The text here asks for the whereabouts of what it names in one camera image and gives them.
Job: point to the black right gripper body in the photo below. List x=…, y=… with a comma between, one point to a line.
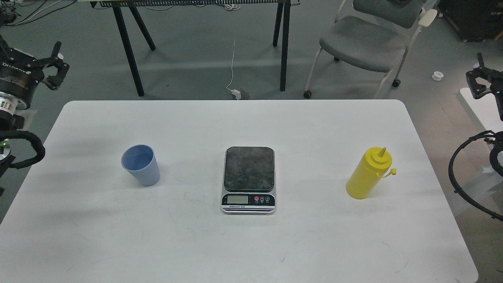
x=496, y=88

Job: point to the grey office chair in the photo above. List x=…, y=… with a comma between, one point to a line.
x=370, y=46

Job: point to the blue ribbed plastic cup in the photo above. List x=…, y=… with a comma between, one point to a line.
x=140, y=161

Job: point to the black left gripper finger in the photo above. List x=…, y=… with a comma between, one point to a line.
x=55, y=57
x=53, y=82

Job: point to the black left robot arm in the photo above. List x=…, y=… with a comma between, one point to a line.
x=11, y=128

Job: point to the black box top right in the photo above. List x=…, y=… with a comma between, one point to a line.
x=473, y=20

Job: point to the black digital kitchen scale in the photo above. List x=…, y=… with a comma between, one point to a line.
x=249, y=181

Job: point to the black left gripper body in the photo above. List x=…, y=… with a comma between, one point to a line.
x=17, y=82

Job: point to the yellow squeeze bottle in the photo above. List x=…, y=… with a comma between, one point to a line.
x=374, y=165

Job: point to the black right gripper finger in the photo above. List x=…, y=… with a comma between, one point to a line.
x=478, y=90
x=481, y=64

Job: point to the white side table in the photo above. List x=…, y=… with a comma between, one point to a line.
x=482, y=112

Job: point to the small white spool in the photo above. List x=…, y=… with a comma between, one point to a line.
x=437, y=76

